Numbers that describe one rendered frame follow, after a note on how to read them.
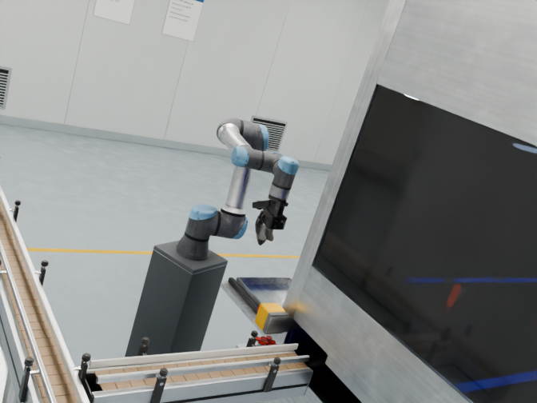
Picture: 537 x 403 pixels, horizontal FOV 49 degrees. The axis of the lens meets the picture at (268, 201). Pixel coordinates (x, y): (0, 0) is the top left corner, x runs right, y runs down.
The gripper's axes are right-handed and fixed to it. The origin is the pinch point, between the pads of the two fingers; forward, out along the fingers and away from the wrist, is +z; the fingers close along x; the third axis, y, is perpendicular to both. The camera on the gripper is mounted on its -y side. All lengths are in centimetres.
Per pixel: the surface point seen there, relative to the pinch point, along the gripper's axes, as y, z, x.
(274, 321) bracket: 45.4, 6.2, -19.6
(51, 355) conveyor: 44, 14, -87
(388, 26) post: 42, -89, -12
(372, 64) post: 41, -78, -12
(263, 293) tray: 8.4, 18.8, 3.2
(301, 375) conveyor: 62, 15, -17
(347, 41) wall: -481, -80, 410
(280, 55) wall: -481, -38, 309
